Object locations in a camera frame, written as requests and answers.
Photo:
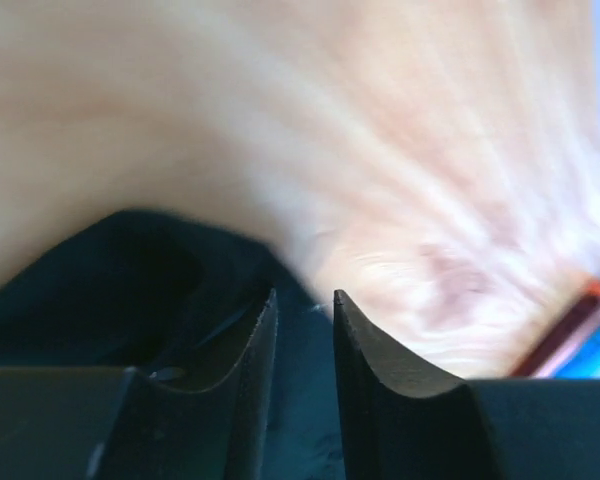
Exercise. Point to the black t-shirt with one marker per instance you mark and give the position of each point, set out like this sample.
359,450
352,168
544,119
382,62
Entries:
146,290

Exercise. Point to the blue folded t-shirt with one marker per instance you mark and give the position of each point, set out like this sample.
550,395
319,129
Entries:
586,363

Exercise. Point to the pink folded t-shirt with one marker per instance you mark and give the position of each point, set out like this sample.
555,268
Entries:
564,340

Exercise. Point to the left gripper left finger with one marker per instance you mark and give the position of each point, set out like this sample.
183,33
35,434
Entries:
203,420

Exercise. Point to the dark red folded t-shirt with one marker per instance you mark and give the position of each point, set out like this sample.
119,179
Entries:
592,288

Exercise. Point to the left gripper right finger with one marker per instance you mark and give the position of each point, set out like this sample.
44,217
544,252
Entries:
404,418

